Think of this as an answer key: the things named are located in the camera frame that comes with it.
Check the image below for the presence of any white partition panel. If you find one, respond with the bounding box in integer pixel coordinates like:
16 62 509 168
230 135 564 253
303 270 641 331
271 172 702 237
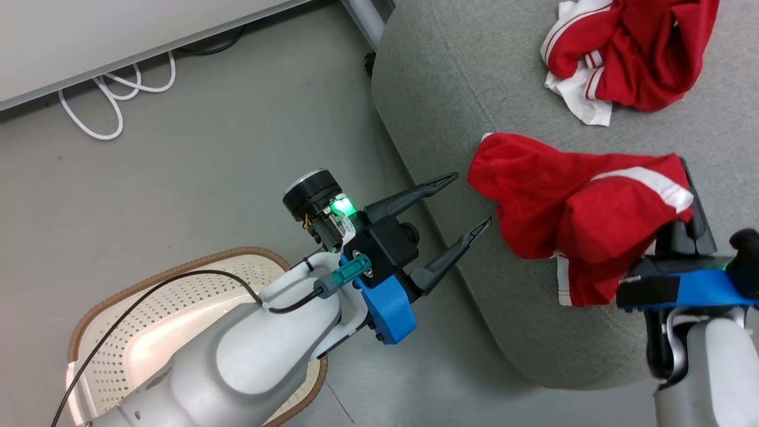
0 0 312 111

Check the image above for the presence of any teal cable connector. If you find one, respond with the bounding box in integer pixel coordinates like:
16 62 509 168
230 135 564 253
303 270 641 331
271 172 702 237
313 254 373 297

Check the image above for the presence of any red garment white striped trim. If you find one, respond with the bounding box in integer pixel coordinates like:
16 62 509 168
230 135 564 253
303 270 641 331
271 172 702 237
467 132 694 307
540 0 721 126

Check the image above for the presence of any grey fabric sofa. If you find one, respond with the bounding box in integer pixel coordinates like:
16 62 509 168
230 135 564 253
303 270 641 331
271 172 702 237
372 0 759 390

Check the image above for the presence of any black floor cable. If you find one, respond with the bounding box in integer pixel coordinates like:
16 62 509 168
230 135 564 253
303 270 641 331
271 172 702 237
178 24 247 57

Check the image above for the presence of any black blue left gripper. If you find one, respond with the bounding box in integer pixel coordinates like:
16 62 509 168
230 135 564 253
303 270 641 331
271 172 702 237
341 172 493 346

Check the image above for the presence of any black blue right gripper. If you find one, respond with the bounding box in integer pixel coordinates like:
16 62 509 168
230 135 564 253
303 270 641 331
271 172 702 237
616 157 759 310

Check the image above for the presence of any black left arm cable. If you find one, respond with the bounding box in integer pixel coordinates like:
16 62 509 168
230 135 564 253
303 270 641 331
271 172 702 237
50 270 324 427

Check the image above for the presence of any looped white cable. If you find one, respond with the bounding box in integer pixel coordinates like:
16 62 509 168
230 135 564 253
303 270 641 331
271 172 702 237
58 50 177 141

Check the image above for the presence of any grey partition leg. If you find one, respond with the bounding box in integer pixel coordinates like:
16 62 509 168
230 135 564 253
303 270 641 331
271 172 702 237
340 0 397 53

